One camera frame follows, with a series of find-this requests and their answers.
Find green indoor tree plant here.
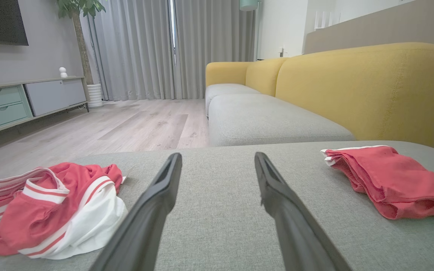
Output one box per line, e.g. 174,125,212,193
57,0,107,85

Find white slatted rack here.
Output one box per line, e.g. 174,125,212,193
313,10,341,32

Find grey television cabinet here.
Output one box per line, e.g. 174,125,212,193
0,76,90,140

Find red shorts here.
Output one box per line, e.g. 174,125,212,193
320,145,434,221

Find grey sofa seat cushion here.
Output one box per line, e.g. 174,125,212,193
208,93,355,148
205,83,261,117

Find yellow sofa backrest cushion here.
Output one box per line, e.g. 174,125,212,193
245,57,289,97
275,42,434,148

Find yellow sofa armrest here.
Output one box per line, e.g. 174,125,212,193
205,61,255,88

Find red and white shirt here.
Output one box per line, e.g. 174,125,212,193
0,162,128,260

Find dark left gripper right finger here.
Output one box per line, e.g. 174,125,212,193
254,152,353,271

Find beige partition panel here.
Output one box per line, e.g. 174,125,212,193
303,0,434,55

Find teal lamp shade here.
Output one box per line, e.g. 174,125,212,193
239,0,260,12

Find large grey sofa ottoman cushion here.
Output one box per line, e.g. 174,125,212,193
0,140,434,271

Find grey curtain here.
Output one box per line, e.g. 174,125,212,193
79,0,176,102
173,0,257,100

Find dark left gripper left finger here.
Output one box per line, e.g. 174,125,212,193
89,152,183,271

